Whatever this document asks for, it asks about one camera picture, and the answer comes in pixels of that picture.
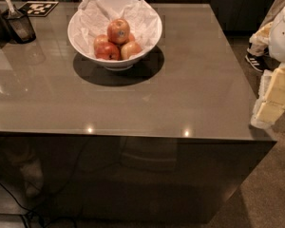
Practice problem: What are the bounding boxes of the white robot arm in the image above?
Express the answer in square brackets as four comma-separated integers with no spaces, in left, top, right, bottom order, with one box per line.
[251,6,285,129]

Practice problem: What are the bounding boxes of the black white marker tag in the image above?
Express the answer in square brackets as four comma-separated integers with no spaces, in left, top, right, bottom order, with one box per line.
[20,1,58,17]

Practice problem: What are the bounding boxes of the white crumpled paper liner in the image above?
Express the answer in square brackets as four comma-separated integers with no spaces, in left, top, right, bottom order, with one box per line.
[73,0,161,52]

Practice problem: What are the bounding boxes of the black scoop container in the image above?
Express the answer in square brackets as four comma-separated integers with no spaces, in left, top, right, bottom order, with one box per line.
[3,0,36,44]

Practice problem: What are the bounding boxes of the hidden back red apple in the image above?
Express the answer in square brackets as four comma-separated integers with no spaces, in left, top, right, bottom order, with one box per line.
[128,33,136,42]

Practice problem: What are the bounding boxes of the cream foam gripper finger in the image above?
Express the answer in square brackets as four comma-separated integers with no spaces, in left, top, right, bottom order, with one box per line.
[251,63,285,129]

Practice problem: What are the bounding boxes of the black striped sneaker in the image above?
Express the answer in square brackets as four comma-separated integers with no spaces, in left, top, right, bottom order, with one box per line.
[245,53,269,72]

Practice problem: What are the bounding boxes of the black floor cable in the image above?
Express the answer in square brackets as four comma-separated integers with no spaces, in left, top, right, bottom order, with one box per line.
[0,173,79,228]

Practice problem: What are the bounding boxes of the person leg beige trousers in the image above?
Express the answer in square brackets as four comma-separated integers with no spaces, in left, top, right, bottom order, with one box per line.
[247,0,285,58]

